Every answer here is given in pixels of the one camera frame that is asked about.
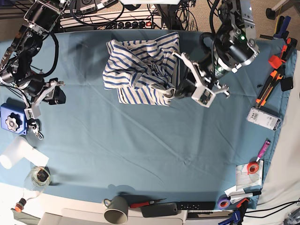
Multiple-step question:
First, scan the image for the small black square block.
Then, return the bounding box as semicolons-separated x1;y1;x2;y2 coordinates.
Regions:
280;77;293;92

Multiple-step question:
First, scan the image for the black smartphone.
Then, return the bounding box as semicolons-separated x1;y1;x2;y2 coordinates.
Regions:
140;202;178;218

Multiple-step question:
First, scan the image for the grey ceramic mug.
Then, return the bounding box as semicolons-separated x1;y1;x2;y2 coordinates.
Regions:
102;196;128;225

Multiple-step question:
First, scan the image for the clear glass bottle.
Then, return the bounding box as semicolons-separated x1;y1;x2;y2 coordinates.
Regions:
15;166;51;212

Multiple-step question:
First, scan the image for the purple glue tube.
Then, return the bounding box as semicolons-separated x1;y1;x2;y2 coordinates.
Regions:
256;140;271;162

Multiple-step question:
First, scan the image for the orange black clamp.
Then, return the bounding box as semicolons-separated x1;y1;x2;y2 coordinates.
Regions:
268;37;298;69

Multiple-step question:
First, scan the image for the metal key ring clip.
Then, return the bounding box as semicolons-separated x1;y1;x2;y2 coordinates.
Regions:
29;122;44;140

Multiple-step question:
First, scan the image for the orange black utility knife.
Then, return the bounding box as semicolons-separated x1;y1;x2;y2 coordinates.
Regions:
255;70;283;109

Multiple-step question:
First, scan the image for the blue clamp at top right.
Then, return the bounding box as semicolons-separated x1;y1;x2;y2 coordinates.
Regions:
260;16;291;40

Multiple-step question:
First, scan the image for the red handled screwdriver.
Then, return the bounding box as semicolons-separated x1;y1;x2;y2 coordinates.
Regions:
129;198;165;209

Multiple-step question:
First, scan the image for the printed paper map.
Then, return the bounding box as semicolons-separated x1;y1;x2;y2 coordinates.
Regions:
225;160;264;197

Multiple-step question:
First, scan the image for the blue white striped T-shirt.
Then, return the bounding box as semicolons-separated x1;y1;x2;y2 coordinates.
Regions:
102;32;180;106

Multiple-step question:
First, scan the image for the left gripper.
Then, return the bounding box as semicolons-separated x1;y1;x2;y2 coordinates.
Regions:
172;52;230;108

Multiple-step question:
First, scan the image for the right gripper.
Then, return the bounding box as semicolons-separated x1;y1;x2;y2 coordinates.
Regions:
24;79;66;119

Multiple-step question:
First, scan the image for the blue box with knob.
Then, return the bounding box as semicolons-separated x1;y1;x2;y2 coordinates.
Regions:
0;103;28;135

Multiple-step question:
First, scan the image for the clear plastic screw box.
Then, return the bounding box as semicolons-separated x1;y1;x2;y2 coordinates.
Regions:
247;107;281;131

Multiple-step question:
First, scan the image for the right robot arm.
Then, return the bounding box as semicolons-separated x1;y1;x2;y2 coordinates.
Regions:
0;0;69;120

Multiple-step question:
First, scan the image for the black marker pen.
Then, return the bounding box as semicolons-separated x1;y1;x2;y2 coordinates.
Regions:
229;191;262;201

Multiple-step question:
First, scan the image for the frosted plastic cup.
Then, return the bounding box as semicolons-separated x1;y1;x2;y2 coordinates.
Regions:
0;136;34;169

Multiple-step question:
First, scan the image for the black power strip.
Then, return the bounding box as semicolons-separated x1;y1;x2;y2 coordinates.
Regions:
60;16;162;30

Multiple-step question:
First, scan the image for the red tape roll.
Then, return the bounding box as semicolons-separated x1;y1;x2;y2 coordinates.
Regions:
247;162;259;174

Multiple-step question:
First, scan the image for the blue black bar clamp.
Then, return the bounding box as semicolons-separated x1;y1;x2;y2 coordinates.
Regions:
218;198;250;225

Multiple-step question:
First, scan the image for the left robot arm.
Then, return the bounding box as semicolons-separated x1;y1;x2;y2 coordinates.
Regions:
173;0;259;108

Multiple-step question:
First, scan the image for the purple tape roll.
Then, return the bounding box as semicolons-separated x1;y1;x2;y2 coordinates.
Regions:
217;197;231;210

